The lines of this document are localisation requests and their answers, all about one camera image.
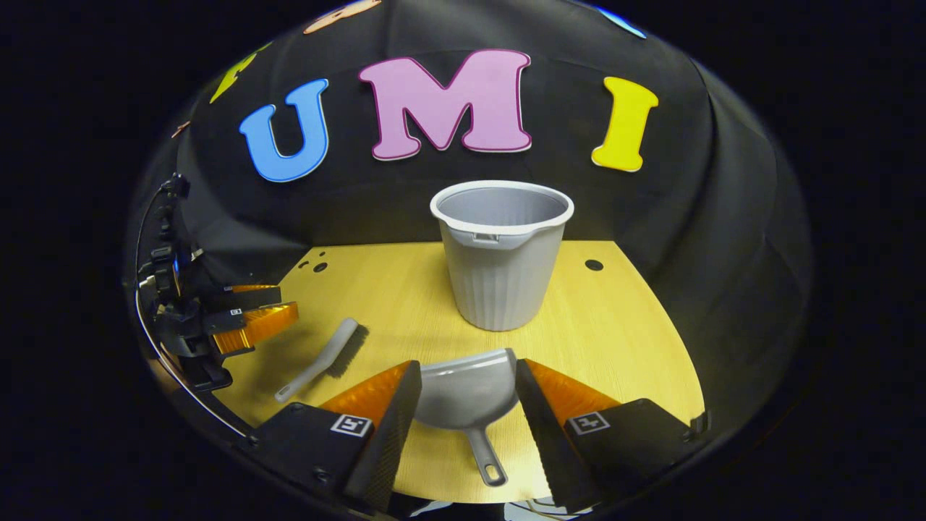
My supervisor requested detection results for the small grey broom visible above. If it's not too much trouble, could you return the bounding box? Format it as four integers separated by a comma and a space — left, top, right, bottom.
275, 318, 370, 404

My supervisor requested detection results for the grey ribbed garbage bin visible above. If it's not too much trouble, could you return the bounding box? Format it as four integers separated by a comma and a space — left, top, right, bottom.
430, 180, 575, 332

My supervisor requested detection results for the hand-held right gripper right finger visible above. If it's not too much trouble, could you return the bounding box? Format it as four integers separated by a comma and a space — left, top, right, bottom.
515, 358, 713, 514

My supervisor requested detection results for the black backdrop cloth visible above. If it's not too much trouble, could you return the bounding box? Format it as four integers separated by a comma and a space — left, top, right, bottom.
130, 0, 815, 435

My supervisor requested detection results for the grey dustpan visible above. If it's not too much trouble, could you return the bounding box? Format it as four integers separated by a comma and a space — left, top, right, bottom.
414, 348, 519, 487

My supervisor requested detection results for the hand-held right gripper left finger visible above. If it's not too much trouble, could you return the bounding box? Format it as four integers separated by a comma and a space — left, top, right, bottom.
250, 360, 422, 514

